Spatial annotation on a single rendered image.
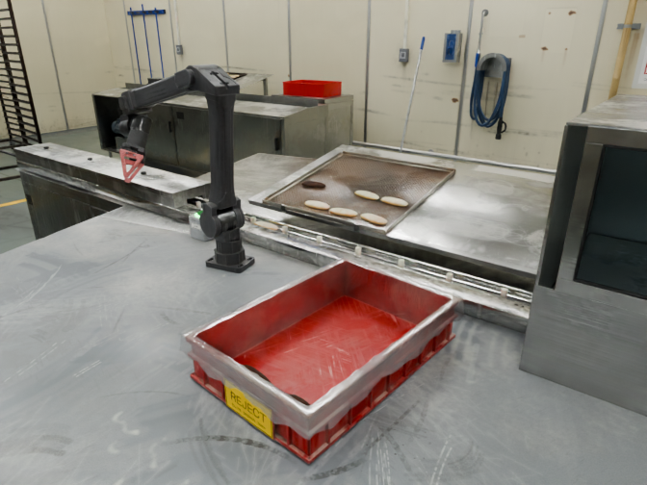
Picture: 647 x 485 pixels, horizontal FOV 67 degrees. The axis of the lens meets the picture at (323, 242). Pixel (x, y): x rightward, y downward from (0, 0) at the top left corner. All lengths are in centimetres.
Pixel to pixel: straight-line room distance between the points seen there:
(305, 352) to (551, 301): 48
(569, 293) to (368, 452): 44
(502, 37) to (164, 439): 462
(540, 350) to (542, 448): 20
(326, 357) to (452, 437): 29
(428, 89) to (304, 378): 457
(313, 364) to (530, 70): 425
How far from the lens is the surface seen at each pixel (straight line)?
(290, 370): 100
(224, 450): 87
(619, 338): 99
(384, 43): 556
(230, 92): 129
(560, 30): 492
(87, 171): 229
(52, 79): 884
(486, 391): 100
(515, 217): 157
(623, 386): 104
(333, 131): 507
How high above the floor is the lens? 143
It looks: 23 degrees down
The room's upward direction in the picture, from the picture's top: straight up
